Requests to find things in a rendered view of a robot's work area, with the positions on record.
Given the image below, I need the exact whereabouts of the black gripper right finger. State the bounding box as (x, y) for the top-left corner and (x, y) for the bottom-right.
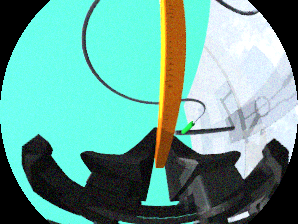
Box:
(165, 136), (242, 202)

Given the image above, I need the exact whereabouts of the orange handle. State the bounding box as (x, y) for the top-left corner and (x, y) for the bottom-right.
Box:
(154, 0), (186, 168)

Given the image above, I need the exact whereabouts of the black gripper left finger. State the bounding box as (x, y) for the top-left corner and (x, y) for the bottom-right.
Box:
(80, 128), (158, 201)

